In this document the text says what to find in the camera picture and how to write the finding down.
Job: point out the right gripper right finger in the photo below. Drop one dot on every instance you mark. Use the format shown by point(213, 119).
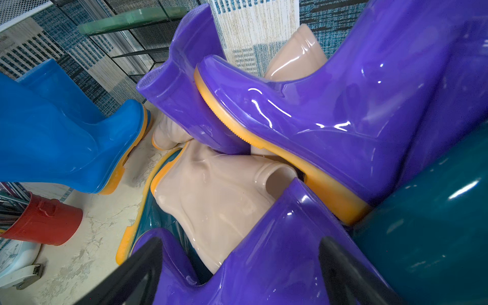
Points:
point(347, 281)

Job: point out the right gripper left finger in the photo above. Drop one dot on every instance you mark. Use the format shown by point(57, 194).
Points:
point(134, 282)

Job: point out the purple rain boot front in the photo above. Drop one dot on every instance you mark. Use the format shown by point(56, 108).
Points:
point(276, 263)

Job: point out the beige rain boot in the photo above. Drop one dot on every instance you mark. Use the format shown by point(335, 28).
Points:
point(301, 56)
point(216, 198)
point(168, 134)

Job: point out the red pen holder cup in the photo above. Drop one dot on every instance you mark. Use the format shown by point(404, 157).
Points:
point(45, 221)

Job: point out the white stapler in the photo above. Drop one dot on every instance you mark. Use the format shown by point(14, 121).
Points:
point(23, 278)

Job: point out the white round clock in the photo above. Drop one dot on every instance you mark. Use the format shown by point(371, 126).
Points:
point(17, 254)

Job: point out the green tray on rack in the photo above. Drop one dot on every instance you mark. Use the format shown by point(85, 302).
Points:
point(131, 20)

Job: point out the black wire mesh shelf rack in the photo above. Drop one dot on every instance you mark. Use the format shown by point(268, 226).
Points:
point(137, 50)

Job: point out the white wire mesh basket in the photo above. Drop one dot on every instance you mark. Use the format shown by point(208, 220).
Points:
point(15, 11)

